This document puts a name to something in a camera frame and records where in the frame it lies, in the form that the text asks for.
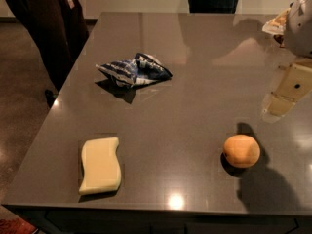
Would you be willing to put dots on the yellow wavy sponge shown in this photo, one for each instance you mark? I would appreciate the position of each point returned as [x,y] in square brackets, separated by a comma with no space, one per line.
[102,172]

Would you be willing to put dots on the orange fruit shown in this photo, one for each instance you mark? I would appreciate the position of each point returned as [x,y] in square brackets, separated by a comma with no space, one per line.
[241,151]

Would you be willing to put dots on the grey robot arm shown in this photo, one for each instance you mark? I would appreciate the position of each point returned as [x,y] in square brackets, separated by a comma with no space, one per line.
[293,28]

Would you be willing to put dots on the person in dark trousers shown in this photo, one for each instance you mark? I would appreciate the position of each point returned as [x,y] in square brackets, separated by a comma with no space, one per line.
[59,33]

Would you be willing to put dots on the blue chip bag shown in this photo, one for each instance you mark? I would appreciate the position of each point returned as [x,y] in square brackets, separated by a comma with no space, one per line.
[141,70]

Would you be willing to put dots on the snack package at table edge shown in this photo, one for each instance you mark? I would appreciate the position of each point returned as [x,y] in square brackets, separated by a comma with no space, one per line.
[277,25]

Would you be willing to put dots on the red object on floor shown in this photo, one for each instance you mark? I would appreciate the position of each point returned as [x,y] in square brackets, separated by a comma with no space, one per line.
[16,226]

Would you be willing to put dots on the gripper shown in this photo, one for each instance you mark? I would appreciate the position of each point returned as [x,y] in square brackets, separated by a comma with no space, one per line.
[299,29]

